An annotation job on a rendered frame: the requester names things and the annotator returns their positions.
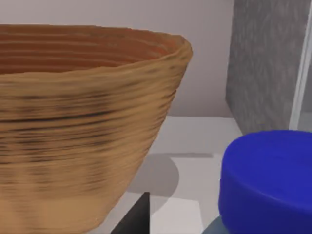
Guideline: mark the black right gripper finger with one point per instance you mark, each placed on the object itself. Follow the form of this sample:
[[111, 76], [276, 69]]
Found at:
[[137, 217]]

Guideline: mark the bottle with blue cap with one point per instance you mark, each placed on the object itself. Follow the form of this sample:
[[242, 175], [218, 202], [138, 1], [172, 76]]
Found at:
[[265, 180]]

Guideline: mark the woven brown basket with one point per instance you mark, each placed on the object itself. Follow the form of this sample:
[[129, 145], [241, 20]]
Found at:
[[73, 136]]

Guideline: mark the grey cabinet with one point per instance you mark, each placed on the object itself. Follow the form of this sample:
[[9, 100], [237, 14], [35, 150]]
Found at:
[[263, 68]]

